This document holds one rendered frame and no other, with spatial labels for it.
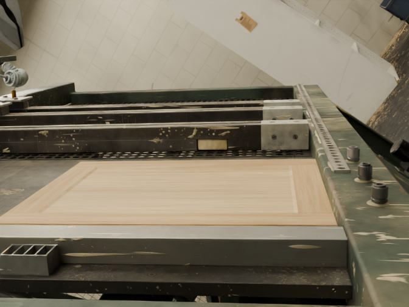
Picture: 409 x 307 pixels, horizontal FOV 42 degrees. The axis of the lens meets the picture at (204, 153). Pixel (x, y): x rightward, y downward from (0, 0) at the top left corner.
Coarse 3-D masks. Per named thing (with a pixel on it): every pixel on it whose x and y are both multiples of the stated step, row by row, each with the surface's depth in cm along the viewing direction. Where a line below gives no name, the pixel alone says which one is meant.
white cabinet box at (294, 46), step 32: (192, 0) 463; (224, 0) 457; (256, 0) 452; (288, 0) 501; (224, 32) 468; (256, 32) 461; (288, 32) 455; (320, 32) 450; (256, 64) 472; (288, 64) 465; (320, 64) 459; (352, 64) 453; (384, 64) 504; (352, 96) 463; (384, 96) 457
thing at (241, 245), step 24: (0, 240) 76; (24, 240) 76; (48, 240) 75; (72, 240) 75; (96, 240) 74; (120, 240) 74; (144, 240) 74; (168, 240) 73; (192, 240) 73; (216, 240) 72; (240, 240) 72; (264, 240) 71; (288, 240) 71; (312, 240) 71; (336, 240) 70; (168, 264) 74; (192, 264) 74; (216, 264) 73; (240, 264) 73; (264, 264) 72; (288, 264) 72; (312, 264) 71; (336, 264) 71
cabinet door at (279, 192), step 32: (192, 160) 127; (224, 160) 125; (256, 160) 124; (288, 160) 123; (64, 192) 105; (96, 192) 105; (128, 192) 104; (160, 192) 103; (192, 192) 102; (224, 192) 101; (256, 192) 100; (288, 192) 99; (320, 192) 97; (0, 224) 88; (32, 224) 88; (64, 224) 87; (96, 224) 86; (128, 224) 85; (160, 224) 85; (192, 224) 84; (224, 224) 83; (256, 224) 83; (288, 224) 82; (320, 224) 82
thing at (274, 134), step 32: (0, 128) 154; (32, 128) 150; (64, 128) 148; (96, 128) 147; (128, 128) 145; (160, 128) 144; (192, 128) 143; (224, 128) 142; (256, 128) 141; (288, 128) 140
